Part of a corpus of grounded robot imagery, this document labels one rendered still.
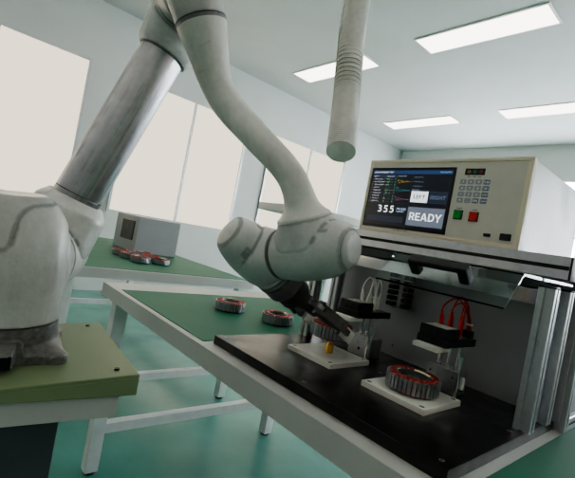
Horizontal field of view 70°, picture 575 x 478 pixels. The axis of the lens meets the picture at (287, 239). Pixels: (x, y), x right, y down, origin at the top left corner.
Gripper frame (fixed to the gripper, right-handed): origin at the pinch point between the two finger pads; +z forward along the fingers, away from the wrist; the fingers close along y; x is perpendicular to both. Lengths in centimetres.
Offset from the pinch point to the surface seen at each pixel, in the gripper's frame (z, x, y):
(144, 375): 48, 48, 137
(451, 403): 6.3, 3.5, -31.8
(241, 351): -14.9, 16.9, 7.6
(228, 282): 55, -18, 133
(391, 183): -8.4, -42.5, 0.0
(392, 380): -2.1, 5.9, -22.8
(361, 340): 12.6, -3.5, -0.8
